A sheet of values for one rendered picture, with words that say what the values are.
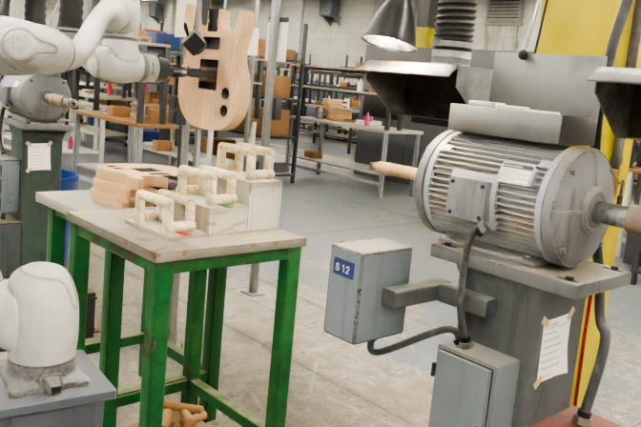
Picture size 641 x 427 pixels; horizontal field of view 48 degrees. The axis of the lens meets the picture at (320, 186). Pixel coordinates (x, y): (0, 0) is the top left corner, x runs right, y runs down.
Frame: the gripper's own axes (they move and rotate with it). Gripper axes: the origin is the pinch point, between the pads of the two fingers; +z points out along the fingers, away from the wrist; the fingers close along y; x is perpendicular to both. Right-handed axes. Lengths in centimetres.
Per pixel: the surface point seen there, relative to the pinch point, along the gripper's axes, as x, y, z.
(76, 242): -62, -30, -27
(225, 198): -40.0, 11.5, 3.0
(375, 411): -144, 5, 103
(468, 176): -16, 113, -11
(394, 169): -19, 83, 1
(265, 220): -48, 14, 19
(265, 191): -37.5, 13.9, 18.1
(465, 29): 18, 94, 8
